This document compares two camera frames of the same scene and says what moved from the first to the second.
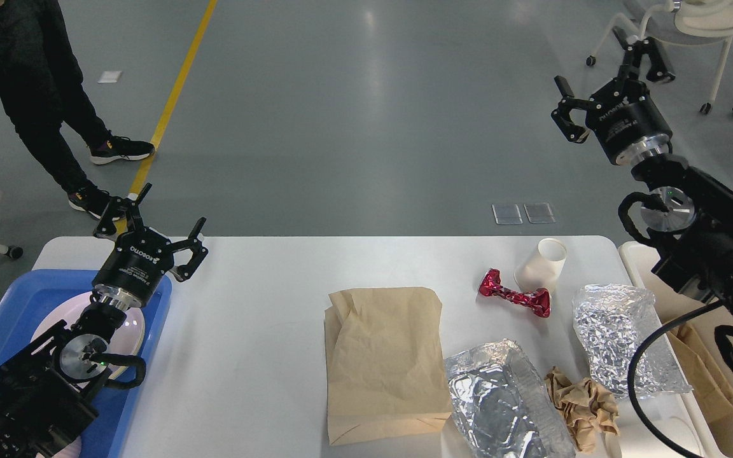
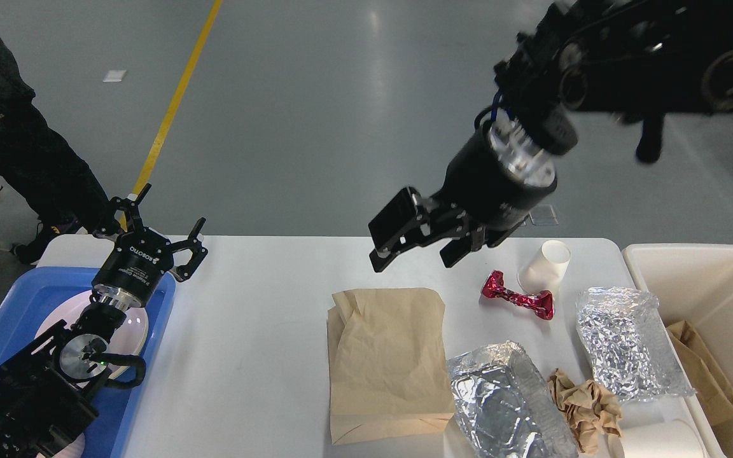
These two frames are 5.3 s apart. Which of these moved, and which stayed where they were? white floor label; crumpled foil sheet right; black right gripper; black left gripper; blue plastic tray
Moved: black right gripper
Stayed: black left gripper; blue plastic tray; crumpled foil sheet right; white floor label
